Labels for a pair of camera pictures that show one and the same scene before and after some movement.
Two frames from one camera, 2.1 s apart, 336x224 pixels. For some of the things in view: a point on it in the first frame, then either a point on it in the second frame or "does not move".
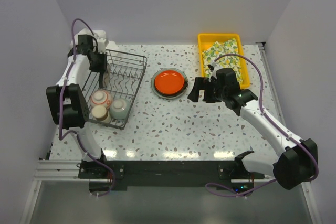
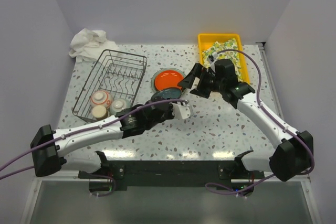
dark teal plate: (106, 75) -> (166, 94)
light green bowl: (119, 108) does not move
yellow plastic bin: (206, 40) does not move
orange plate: (169, 82) does not move
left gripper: (103, 67) -> (170, 115)
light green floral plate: (153, 81) does not move
